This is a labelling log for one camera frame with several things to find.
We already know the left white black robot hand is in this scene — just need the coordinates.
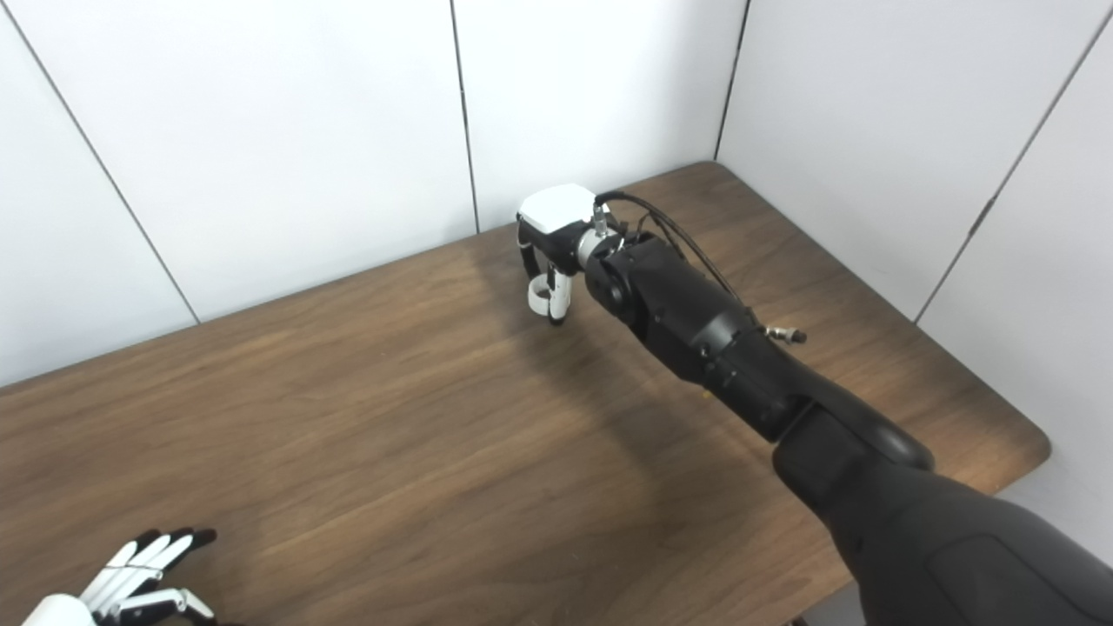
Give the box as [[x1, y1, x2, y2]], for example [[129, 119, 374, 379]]
[[22, 528, 218, 626]]

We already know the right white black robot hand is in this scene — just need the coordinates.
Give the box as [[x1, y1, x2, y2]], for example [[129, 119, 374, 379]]
[[517, 183, 623, 327]]

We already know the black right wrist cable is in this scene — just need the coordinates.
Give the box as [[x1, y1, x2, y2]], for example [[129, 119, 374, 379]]
[[596, 191, 757, 318]]

